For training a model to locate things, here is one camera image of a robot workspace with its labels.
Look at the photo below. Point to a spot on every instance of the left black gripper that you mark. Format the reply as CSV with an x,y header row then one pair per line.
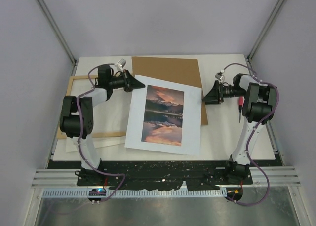
x,y
130,83

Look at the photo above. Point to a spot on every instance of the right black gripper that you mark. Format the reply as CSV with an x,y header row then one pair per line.
x,y
216,95

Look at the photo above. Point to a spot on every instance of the red handled screwdriver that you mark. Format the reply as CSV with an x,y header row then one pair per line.
x,y
240,105

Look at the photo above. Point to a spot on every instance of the brown frame backing board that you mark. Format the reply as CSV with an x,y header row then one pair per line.
x,y
176,70

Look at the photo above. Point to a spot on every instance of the sunset landscape photo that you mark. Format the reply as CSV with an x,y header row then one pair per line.
x,y
165,117

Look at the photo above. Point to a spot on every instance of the white mat board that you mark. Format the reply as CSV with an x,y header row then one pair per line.
x,y
98,143

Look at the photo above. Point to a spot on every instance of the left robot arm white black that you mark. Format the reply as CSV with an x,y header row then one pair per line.
x,y
77,119

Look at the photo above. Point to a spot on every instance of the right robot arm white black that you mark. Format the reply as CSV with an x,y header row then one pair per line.
x,y
258,107

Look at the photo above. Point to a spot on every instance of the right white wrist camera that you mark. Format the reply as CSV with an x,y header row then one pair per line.
x,y
220,76

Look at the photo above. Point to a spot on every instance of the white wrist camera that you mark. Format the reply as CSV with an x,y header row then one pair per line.
x,y
220,76
120,64

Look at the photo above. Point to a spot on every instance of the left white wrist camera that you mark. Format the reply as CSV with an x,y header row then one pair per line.
x,y
120,64

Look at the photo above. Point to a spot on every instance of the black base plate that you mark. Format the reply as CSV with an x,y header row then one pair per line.
x,y
164,175

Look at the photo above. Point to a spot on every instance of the right aluminium frame post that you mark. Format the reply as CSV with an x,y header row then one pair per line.
x,y
277,8

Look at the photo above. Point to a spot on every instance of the aluminium frame post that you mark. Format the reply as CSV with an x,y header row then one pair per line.
x,y
52,23
277,8

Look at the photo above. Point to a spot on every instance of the aluminium front rail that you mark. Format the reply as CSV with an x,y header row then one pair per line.
x,y
66,178

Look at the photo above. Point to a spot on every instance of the left aluminium frame post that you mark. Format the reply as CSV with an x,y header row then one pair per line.
x,y
52,23

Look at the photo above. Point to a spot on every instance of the slotted grey cable duct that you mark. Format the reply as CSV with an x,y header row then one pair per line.
x,y
96,193

